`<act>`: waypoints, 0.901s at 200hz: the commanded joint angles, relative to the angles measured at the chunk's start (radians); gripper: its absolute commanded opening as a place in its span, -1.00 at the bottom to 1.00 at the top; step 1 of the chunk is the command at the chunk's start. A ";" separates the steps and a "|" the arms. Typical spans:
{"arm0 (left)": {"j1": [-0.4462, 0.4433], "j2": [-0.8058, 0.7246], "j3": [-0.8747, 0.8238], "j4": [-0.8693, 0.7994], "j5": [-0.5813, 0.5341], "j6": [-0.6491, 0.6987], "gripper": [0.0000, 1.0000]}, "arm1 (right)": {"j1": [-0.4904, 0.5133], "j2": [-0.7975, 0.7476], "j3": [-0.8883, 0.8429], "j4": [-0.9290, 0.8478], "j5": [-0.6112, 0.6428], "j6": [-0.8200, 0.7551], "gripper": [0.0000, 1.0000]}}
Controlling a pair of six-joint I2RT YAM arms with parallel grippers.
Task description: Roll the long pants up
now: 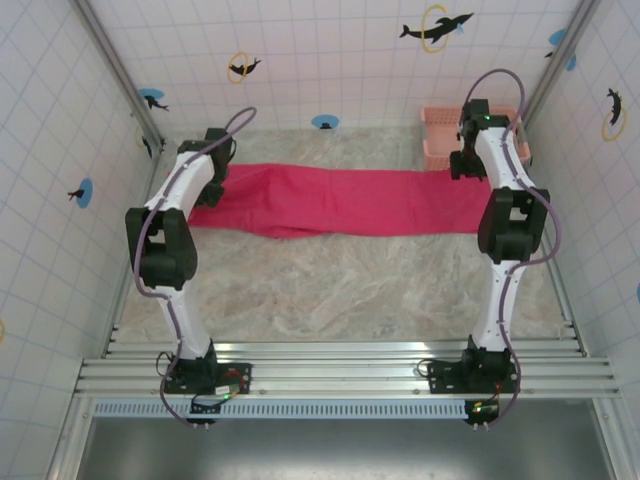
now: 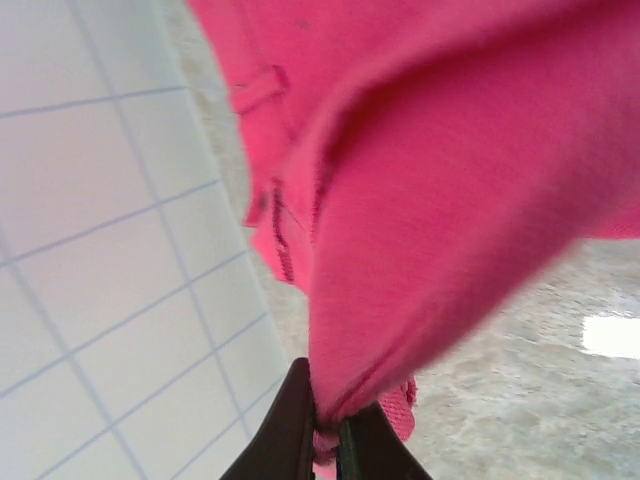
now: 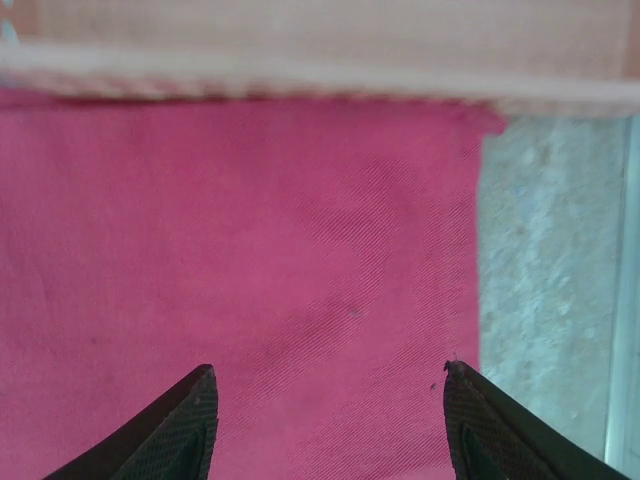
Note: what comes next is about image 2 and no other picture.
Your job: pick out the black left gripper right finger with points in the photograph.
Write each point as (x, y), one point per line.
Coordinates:
(380, 450)

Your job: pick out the pink long pants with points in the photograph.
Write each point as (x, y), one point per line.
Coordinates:
(430, 175)

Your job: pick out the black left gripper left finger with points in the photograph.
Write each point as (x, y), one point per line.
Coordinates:
(285, 430)

